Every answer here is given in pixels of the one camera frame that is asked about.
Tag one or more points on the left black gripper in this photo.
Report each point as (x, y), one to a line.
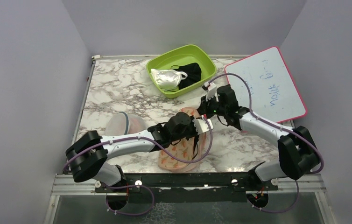
(194, 132)

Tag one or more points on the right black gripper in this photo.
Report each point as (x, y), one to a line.
(203, 108)

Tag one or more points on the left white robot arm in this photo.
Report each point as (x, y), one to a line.
(87, 157)

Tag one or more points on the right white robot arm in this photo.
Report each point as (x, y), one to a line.
(297, 156)

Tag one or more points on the white satin bra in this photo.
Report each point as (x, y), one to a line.
(167, 79)

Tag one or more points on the black bra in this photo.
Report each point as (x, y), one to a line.
(193, 72)

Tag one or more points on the white mesh laundry bag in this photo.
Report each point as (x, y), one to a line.
(124, 123)

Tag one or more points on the pink framed whiteboard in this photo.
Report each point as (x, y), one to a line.
(264, 81)

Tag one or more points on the green plastic basin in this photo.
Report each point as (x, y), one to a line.
(189, 59)

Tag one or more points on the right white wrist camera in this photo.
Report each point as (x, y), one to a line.
(211, 89)

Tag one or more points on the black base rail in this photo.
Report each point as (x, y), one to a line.
(185, 188)

